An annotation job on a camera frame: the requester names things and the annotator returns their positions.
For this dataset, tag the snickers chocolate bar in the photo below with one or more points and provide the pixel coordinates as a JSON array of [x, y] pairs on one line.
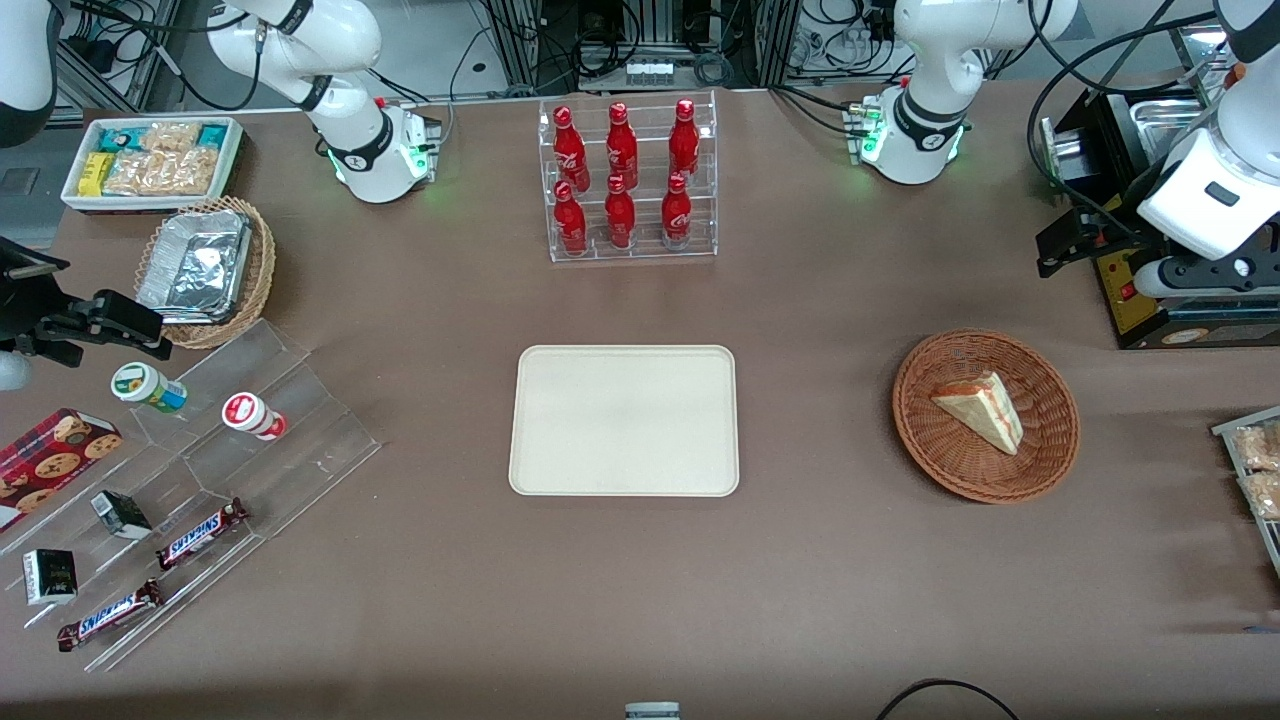
[[200, 535], [110, 616]]

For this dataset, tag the white power strip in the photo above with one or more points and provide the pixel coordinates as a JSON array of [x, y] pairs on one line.
[[648, 72]]

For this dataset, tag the teal snack packet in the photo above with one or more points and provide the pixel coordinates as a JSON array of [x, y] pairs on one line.
[[120, 138], [212, 135]]

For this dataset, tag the cream plastic tray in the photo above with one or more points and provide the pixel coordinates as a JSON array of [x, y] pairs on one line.
[[620, 420]]

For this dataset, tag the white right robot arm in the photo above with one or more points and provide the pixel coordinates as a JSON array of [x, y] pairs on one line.
[[350, 130]]

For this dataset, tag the large clear cracker bag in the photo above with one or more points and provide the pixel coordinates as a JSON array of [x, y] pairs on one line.
[[160, 173]]

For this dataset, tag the brown wicker basket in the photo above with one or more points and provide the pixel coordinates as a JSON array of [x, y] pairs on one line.
[[950, 460]]

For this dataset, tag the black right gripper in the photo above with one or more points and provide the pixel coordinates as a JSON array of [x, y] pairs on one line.
[[20, 312]]

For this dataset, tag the fried snack bag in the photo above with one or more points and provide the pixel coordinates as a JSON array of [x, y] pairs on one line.
[[1265, 495], [1260, 447]]

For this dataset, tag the grey box at table edge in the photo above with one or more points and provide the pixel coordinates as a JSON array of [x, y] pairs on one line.
[[652, 712]]

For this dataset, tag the red cookie box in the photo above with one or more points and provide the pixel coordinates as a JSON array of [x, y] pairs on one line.
[[50, 460]]

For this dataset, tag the clear acrylic stepped shelf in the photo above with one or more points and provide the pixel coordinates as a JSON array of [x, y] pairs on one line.
[[300, 450]]

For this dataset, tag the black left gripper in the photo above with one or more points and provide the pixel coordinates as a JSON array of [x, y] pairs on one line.
[[1127, 221]]

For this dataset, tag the small black box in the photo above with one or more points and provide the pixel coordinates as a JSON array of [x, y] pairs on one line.
[[122, 514], [50, 577]]

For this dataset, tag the black hot food warmer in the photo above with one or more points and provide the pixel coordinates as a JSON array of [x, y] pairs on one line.
[[1200, 325]]

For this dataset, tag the clear acrylic bottle rack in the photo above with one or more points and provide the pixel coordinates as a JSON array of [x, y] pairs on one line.
[[628, 255]]

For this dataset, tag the white rectangular snack bin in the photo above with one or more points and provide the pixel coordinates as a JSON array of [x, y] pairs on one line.
[[72, 195]]

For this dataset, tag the light wicker basket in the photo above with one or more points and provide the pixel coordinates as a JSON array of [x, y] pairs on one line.
[[255, 280]]

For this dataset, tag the red label yogurt cup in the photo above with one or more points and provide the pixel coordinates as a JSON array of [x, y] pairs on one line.
[[252, 414]]

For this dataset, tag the red cola bottle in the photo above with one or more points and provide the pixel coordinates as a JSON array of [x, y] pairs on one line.
[[677, 215], [570, 225], [684, 140], [620, 220], [568, 150], [621, 145]]

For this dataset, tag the aluminium foil container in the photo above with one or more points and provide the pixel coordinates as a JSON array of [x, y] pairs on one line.
[[195, 265]]

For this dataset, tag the steel warmer pan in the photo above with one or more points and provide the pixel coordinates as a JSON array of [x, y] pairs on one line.
[[1165, 120]]

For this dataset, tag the grey metal snack tray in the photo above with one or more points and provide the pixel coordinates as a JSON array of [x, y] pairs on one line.
[[1225, 430]]

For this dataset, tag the triangular sandwich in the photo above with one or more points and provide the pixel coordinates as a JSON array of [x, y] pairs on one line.
[[985, 412]]

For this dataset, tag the small clear cracker bag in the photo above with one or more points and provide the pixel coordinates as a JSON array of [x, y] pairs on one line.
[[170, 137]]

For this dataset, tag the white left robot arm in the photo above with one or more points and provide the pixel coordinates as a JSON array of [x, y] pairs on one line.
[[920, 90]]

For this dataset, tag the green label yogurt cup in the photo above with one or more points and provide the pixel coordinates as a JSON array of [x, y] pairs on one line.
[[145, 386]]

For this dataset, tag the yellow snack packet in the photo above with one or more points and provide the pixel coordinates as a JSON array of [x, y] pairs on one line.
[[95, 173]]

